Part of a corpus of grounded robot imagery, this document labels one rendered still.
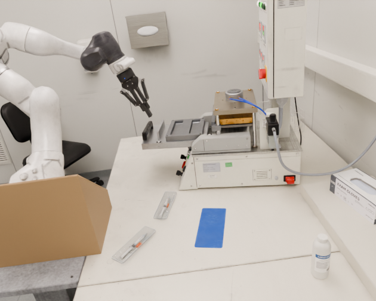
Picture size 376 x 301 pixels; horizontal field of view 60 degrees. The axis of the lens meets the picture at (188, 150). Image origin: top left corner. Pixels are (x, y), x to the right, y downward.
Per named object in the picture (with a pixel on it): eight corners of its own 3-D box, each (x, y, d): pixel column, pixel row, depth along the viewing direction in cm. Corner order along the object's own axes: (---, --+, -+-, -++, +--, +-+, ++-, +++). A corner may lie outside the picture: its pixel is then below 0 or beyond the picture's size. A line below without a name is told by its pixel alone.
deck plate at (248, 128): (287, 120, 164) (287, 118, 164) (302, 151, 133) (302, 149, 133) (197, 126, 171) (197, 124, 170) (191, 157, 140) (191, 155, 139)
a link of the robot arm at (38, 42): (27, 26, 128) (105, 51, 135) (41, 26, 146) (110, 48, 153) (22, 54, 132) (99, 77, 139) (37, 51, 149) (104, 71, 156)
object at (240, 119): (252, 109, 156) (252, 90, 152) (256, 127, 137) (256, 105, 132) (216, 111, 159) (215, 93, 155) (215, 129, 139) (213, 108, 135)
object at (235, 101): (266, 106, 158) (265, 79, 153) (274, 131, 131) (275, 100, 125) (216, 110, 162) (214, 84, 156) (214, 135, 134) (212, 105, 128)
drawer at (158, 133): (209, 128, 164) (207, 113, 160) (207, 147, 144) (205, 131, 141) (152, 132, 168) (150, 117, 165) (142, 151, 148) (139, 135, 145)
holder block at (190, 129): (205, 122, 161) (204, 117, 160) (202, 139, 144) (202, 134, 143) (172, 124, 164) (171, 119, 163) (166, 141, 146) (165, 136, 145)
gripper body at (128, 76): (132, 64, 146) (143, 82, 150) (117, 73, 148) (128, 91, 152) (129, 68, 140) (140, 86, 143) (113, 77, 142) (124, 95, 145)
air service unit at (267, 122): (274, 139, 135) (274, 105, 128) (279, 155, 122) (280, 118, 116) (261, 140, 136) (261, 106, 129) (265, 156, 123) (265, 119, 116)
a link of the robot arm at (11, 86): (-10, 83, 122) (-1, 103, 138) (48, 122, 125) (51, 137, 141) (11, 64, 126) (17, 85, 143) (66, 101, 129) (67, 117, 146)
